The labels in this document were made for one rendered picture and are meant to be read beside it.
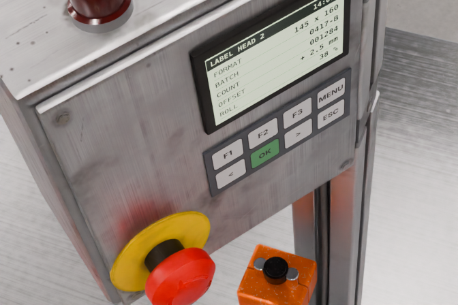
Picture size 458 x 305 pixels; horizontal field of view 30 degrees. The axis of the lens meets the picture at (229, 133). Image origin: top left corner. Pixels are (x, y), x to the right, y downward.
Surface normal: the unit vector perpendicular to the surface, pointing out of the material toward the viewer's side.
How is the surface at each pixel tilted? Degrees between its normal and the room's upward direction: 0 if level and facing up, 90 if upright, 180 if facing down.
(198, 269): 55
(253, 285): 0
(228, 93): 90
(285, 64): 90
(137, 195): 90
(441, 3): 0
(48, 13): 0
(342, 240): 90
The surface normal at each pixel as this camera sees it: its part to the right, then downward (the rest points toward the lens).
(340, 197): -0.37, 0.77
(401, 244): -0.09, -0.58
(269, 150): 0.54, 0.65
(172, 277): 0.21, 0.18
